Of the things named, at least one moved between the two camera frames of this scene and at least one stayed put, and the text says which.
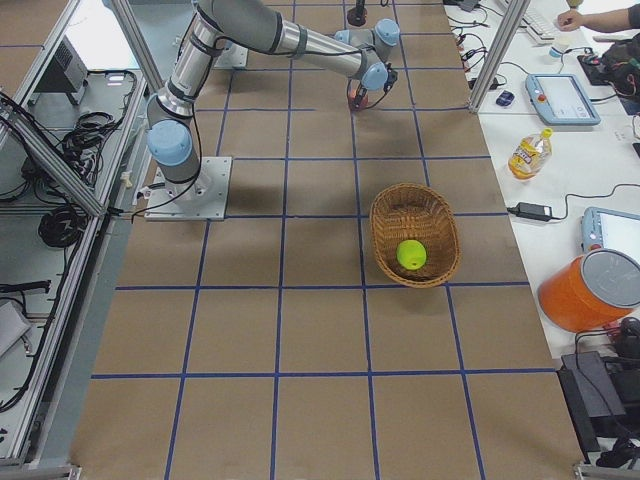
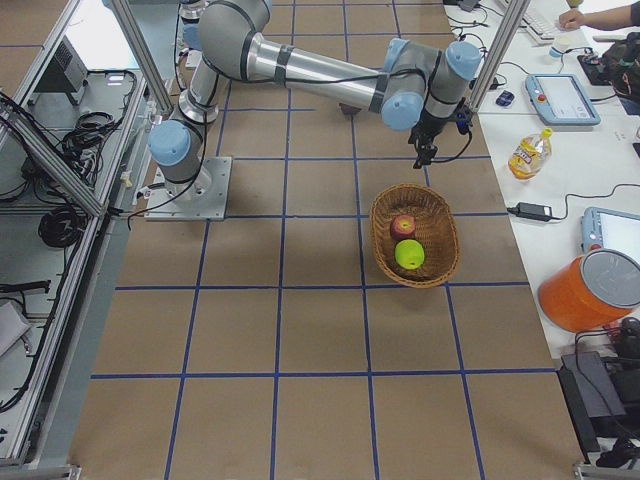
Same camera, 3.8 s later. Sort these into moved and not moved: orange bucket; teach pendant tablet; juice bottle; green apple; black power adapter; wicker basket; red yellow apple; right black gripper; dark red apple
Moved: right black gripper; red yellow apple; dark red apple
Not moved: wicker basket; green apple; teach pendant tablet; orange bucket; black power adapter; juice bottle
